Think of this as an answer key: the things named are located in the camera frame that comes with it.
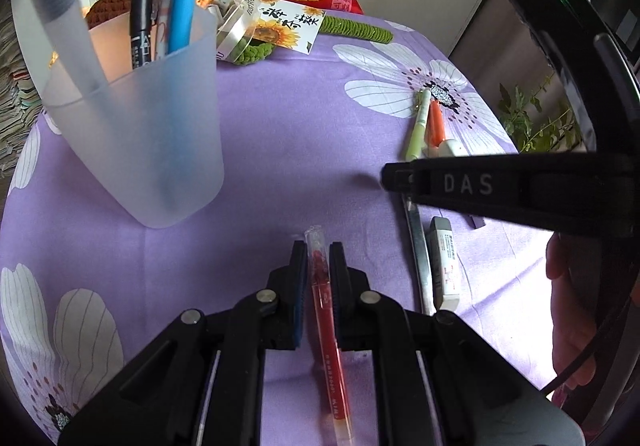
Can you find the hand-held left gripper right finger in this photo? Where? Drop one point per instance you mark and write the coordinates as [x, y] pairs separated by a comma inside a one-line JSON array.
[[340, 286]]

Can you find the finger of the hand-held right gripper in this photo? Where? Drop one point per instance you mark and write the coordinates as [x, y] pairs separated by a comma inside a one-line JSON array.
[[397, 178]]

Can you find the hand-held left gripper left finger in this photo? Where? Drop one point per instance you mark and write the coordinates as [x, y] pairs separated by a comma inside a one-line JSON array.
[[300, 296]]

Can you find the red gel pen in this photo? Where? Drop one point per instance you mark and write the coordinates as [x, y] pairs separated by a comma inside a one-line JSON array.
[[325, 326]]

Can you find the light green pen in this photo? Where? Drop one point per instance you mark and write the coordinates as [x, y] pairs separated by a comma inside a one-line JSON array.
[[417, 131]]

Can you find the orange pen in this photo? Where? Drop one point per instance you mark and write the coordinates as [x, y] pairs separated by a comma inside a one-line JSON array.
[[436, 124]]

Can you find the clear ruler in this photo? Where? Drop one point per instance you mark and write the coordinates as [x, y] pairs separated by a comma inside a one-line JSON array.
[[420, 256]]

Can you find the white eraser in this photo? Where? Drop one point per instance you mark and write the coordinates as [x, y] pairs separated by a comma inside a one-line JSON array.
[[445, 266]]

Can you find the translucent plastic cup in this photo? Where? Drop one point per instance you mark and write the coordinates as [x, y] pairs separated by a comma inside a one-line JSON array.
[[150, 136]]

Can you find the black marker pen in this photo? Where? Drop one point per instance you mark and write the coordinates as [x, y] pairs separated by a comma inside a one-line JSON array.
[[142, 1]]

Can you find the frosted grey pen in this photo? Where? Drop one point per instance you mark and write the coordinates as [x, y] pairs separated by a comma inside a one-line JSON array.
[[60, 26]]

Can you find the person's right hand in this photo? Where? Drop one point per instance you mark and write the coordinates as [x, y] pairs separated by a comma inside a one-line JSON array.
[[575, 306]]

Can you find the green potted plant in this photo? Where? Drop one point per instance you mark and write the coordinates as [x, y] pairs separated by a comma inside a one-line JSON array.
[[520, 116]]

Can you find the purple floral tablecloth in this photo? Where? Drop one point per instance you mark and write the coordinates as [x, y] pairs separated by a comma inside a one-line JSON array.
[[300, 151]]

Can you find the pink grey curtain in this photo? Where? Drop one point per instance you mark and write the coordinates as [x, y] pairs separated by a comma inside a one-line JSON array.
[[500, 41]]

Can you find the sunflower gift card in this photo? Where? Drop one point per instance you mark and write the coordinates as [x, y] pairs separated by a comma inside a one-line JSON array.
[[285, 24]]

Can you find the clear ribbon bow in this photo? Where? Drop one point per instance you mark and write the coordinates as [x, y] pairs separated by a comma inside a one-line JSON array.
[[235, 26]]

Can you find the crochet sunflower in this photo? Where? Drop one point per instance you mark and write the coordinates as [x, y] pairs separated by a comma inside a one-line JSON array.
[[107, 1]]

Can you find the pile of books on floor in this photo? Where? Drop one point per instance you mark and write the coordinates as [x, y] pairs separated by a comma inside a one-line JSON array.
[[15, 91]]

